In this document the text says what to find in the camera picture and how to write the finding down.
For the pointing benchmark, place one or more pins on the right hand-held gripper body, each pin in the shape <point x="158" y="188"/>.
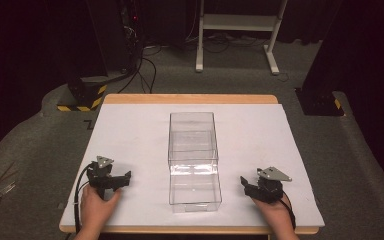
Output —
<point x="269" y="186"/>

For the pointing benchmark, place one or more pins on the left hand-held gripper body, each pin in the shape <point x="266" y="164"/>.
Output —
<point x="100" y="173"/>

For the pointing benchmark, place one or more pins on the clear plastic drawer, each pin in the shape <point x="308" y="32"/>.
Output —
<point x="195" y="188"/>

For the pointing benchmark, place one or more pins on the clear plastic drawer housing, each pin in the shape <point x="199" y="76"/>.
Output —
<point x="193" y="138"/>

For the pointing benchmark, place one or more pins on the person's right hand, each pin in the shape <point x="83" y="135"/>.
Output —
<point x="275" y="215"/>

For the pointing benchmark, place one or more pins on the person's left hand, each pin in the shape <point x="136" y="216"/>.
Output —
<point x="96" y="208"/>

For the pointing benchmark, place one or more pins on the white table mat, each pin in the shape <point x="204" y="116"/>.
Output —
<point x="140" y="140"/>

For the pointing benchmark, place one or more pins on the black stand base hazard stripes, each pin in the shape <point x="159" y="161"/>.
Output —
<point x="86" y="93"/>

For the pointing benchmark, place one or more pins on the black stand base yellow mark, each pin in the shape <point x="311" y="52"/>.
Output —
<point x="318" y="101"/>

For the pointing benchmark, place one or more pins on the wooden table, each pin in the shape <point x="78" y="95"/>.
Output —
<point x="190" y="99"/>

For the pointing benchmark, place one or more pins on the black equipment rack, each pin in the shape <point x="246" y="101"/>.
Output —
<point x="131" y="30"/>

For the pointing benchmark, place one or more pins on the dark curtain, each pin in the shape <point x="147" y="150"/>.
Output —
<point x="30" y="40"/>
<point x="363" y="50"/>

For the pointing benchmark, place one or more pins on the white metal stand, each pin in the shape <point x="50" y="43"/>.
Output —
<point x="236" y="22"/>

